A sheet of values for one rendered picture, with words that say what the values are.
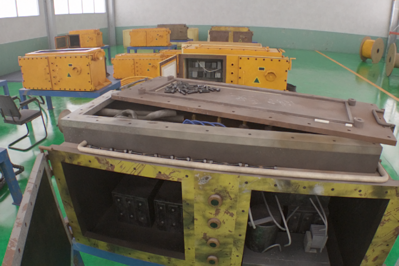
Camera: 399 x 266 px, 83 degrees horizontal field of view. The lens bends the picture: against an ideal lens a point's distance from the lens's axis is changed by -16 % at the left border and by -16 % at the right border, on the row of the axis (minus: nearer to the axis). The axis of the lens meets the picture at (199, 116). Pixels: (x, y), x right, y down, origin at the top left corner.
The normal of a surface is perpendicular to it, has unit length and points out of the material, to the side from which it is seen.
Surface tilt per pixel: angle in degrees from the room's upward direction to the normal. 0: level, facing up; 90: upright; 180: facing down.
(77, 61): 90
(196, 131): 0
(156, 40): 90
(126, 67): 90
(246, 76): 90
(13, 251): 0
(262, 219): 0
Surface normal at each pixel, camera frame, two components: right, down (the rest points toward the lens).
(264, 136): 0.00, -0.93
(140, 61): -0.16, 0.36
